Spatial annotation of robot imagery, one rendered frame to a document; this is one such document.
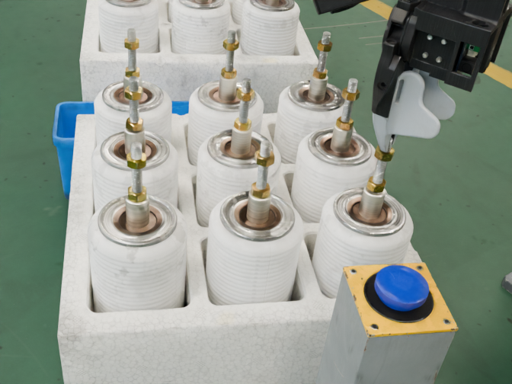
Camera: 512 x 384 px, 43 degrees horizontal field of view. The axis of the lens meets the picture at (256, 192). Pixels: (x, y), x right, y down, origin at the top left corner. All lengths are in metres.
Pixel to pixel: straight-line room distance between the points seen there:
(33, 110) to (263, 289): 0.75
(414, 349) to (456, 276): 0.53
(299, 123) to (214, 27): 0.31
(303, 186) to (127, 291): 0.25
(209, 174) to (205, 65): 0.39
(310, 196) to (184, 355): 0.24
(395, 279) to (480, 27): 0.20
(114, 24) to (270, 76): 0.27
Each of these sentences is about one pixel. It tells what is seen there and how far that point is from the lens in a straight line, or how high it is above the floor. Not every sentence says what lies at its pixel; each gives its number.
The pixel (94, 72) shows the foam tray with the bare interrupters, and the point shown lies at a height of 0.16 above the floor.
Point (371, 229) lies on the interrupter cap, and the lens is 0.67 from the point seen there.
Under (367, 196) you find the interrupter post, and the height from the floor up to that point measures 0.28.
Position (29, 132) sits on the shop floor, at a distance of 1.24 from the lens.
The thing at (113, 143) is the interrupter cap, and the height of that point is 0.25.
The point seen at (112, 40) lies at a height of 0.20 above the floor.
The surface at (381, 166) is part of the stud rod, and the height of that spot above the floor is 0.31.
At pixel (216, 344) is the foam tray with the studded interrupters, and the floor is 0.15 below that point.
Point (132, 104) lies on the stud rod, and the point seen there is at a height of 0.31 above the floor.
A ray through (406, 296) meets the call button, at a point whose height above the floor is 0.33.
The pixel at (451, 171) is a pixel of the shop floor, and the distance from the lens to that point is 1.26.
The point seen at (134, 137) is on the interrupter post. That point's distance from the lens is 0.72.
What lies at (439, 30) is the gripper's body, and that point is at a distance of 0.54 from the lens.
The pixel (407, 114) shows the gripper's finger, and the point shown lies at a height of 0.39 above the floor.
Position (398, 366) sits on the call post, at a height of 0.27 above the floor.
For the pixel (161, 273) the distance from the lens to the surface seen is 0.64.
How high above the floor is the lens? 0.68
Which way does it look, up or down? 38 degrees down
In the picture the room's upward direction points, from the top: 7 degrees clockwise
